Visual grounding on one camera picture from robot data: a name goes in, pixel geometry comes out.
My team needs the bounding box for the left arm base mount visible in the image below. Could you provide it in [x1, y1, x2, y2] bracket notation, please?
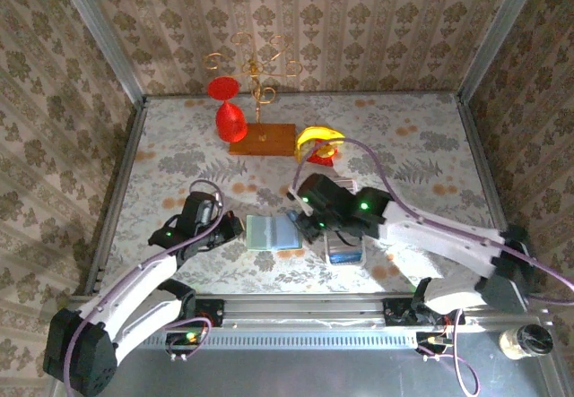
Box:
[178, 298, 225, 329]

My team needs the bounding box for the yellow banana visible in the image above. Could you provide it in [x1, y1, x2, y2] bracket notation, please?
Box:
[293, 125, 346, 164]

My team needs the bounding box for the slotted grey cable duct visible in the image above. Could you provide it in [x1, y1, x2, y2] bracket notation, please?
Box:
[134, 327, 418, 349]

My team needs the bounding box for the red snack bag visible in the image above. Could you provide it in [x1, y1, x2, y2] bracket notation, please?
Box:
[306, 141, 338, 168]

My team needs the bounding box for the black controller board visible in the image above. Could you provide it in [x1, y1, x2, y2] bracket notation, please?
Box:
[415, 332, 453, 358]
[165, 332, 202, 363]

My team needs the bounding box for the gold stand with wooden base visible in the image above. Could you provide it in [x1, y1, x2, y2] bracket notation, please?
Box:
[201, 31, 302, 159]

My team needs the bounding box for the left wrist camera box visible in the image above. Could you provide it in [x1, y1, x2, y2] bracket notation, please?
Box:
[198, 193, 224, 226]

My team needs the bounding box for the glass jar with black lid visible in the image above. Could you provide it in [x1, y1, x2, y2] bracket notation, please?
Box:
[500, 323, 554, 361]

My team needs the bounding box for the green card holder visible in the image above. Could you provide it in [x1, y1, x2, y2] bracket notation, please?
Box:
[245, 214, 303, 253]

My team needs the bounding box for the red wine glass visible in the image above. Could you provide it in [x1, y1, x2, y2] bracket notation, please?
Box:
[206, 75, 249, 144]

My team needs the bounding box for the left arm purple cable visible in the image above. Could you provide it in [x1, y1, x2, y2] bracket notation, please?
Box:
[62, 179, 225, 397]

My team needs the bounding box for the grey metal sheet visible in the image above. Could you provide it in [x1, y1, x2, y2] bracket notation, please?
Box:
[102, 345, 555, 397]

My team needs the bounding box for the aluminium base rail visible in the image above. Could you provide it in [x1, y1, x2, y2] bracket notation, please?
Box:
[71, 292, 552, 329]

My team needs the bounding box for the light blue credit card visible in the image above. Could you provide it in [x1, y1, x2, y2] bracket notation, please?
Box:
[274, 211, 302, 251]

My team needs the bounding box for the floral table cover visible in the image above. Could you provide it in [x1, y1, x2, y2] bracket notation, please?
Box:
[100, 93, 515, 295]

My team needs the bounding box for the aluminium frame post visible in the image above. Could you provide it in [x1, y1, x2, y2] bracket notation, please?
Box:
[457, 0, 546, 100]
[51, 0, 147, 102]

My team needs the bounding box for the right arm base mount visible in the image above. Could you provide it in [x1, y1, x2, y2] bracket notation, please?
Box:
[383, 297, 466, 326]

